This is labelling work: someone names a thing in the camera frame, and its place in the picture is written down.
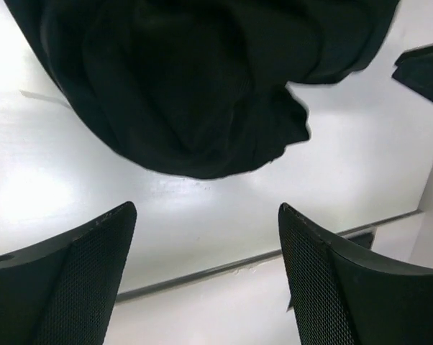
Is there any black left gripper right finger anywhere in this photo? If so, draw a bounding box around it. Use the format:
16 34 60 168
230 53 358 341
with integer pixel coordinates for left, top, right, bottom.
278 203 433 345

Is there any black pleated skirt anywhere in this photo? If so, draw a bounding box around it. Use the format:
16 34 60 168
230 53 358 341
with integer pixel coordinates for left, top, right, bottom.
6 1 398 180

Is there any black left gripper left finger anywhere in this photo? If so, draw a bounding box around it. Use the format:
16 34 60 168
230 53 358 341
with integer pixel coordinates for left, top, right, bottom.
0 202 137 344

